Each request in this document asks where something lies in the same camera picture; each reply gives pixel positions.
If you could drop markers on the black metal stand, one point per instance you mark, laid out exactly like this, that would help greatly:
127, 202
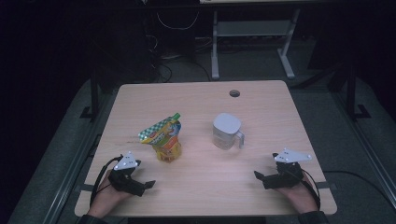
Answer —
351, 93
94, 96

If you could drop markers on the white metal desk frame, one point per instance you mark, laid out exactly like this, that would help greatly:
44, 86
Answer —
249, 28

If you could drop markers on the yellow spouted refill pouch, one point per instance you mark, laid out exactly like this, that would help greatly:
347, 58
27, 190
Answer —
165, 140

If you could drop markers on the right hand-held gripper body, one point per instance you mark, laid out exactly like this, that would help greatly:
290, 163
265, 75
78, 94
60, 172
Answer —
286, 177

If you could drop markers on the person's right hand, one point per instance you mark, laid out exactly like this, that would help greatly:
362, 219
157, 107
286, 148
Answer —
300, 197

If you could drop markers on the person's left hand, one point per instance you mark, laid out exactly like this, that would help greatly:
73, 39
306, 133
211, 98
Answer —
104, 199

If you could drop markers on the aluminium floor rail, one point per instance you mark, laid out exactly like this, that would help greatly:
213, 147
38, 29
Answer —
367, 149
67, 186

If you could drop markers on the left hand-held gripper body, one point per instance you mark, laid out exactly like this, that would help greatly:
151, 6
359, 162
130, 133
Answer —
124, 180

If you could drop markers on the grey tape strip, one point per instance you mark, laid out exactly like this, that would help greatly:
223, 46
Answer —
87, 187
327, 185

